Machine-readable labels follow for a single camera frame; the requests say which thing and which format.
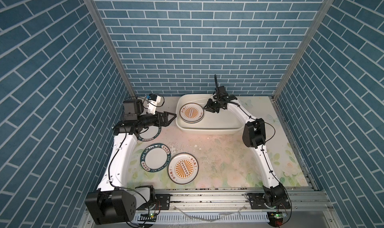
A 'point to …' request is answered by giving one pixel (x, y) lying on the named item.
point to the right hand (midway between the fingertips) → (202, 106)
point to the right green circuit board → (277, 215)
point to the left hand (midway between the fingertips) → (169, 114)
